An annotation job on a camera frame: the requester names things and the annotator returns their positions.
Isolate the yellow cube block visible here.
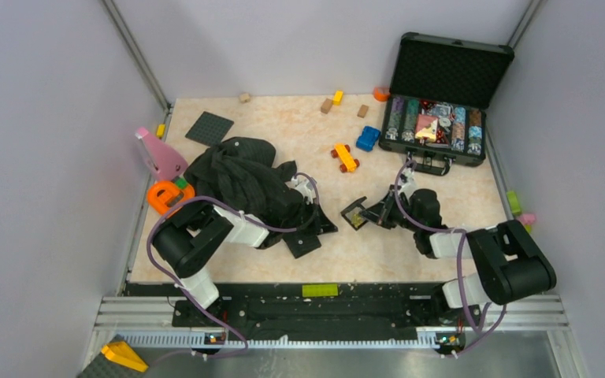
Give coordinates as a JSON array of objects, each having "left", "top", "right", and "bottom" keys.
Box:
[{"left": 332, "top": 90, "right": 344, "bottom": 106}]

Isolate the black poker chip case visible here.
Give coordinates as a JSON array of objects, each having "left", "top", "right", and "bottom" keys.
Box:
[{"left": 378, "top": 32, "right": 514, "bottom": 176}]

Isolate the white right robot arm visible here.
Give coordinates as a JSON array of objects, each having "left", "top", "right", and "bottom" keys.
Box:
[{"left": 358, "top": 189, "right": 557, "bottom": 324}]

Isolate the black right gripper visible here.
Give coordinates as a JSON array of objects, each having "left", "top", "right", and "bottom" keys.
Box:
[{"left": 359, "top": 190, "right": 422, "bottom": 232}]

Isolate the dark pinstriped garment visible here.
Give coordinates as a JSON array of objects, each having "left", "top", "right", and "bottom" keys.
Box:
[{"left": 184, "top": 137, "right": 306, "bottom": 232}]

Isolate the yellow toy brick car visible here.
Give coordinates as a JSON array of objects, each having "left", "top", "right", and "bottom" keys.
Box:
[{"left": 330, "top": 143, "right": 360, "bottom": 173}]

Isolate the green flat brick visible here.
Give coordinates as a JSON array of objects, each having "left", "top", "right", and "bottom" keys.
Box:
[{"left": 302, "top": 283, "right": 340, "bottom": 298}]

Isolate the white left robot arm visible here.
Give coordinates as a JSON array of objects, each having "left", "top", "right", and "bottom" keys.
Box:
[{"left": 148, "top": 201, "right": 338, "bottom": 326}]

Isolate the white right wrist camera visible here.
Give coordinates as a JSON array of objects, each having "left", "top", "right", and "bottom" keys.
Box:
[{"left": 397, "top": 168, "right": 418, "bottom": 198}]

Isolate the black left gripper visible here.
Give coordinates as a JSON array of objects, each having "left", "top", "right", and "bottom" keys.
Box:
[{"left": 282, "top": 198, "right": 337, "bottom": 237}]

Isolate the pink and green toy pile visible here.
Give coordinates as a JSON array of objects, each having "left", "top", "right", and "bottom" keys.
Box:
[{"left": 506, "top": 191, "right": 537, "bottom": 233}]

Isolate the orange curved toy track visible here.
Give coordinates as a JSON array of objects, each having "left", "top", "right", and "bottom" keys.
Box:
[{"left": 147, "top": 178, "right": 195, "bottom": 215}]

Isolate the orange cylinder cup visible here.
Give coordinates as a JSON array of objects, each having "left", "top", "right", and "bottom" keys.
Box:
[{"left": 373, "top": 87, "right": 390, "bottom": 102}]

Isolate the small wooden block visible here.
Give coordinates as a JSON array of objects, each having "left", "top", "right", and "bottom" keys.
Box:
[{"left": 357, "top": 105, "right": 369, "bottom": 118}]

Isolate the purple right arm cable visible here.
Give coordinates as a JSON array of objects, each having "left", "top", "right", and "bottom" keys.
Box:
[{"left": 393, "top": 158, "right": 507, "bottom": 358}]

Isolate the small yellow brick left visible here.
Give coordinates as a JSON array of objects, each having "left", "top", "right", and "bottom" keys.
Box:
[{"left": 156, "top": 124, "right": 166, "bottom": 139}]

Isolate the blue toy brick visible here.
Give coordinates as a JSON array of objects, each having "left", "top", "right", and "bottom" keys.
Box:
[{"left": 355, "top": 125, "right": 380, "bottom": 152}]

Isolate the yellow wedge block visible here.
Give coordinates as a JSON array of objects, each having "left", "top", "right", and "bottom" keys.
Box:
[{"left": 101, "top": 341, "right": 149, "bottom": 372}]

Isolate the wooden block far left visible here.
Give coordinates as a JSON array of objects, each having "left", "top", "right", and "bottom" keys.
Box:
[{"left": 239, "top": 92, "right": 251, "bottom": 103}]

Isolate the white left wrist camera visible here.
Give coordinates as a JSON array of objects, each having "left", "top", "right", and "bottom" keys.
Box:
[{"left": 288, "top": 173, "right": 318, "bottom": 204}]

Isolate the black square frame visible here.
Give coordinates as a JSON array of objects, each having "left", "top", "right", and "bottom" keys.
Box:
[{"left": 340, "top": 196, "right": 369, "bottom": 231}]

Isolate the wooden block centre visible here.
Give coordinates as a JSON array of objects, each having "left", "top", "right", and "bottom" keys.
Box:
[{"left": 320, "top": 98, "right": 333, "bottom": 114}]

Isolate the pink toy ramp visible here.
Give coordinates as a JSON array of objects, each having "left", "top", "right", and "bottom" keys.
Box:
[{"left": 135, "top": 128, "right": 188, "bottom": 181}]

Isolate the grey square baseplate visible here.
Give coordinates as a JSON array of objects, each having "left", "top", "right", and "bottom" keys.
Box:
[{"left": 185, "top": 111, "right": 234, "bottom": 147}]

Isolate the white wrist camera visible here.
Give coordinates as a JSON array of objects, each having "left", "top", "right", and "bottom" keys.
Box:
[
  {"left": 288, "top": 173, "right": 318, "bottom": 204},
  {"left": 397, "top": 168, "right": 418, "bottom": 198}
]

